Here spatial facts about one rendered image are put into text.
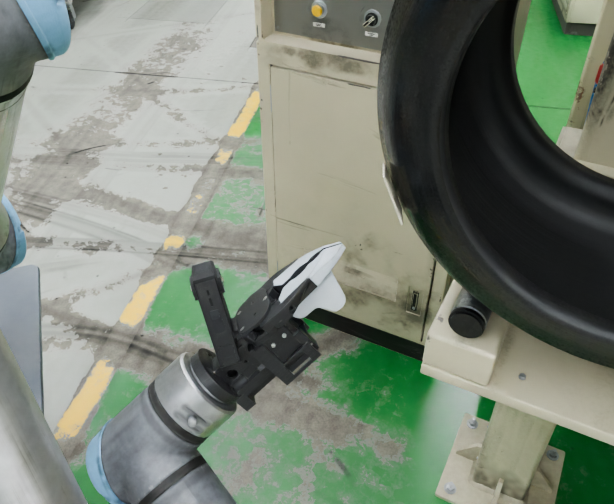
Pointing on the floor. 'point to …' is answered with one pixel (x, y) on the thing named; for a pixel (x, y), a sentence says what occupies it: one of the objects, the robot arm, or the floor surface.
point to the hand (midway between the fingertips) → (330, 248)
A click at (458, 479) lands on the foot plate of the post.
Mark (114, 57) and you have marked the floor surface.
